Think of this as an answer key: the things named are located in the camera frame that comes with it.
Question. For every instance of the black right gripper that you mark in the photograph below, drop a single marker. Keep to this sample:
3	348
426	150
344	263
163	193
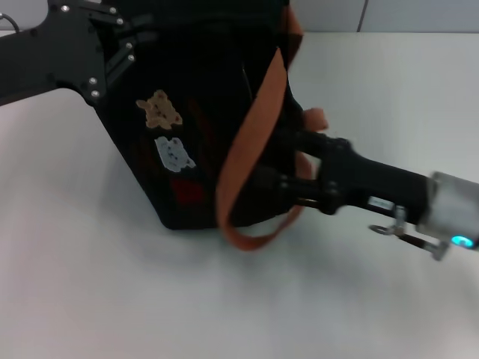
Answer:
374	183

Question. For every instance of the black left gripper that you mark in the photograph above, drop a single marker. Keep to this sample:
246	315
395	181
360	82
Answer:
45	56

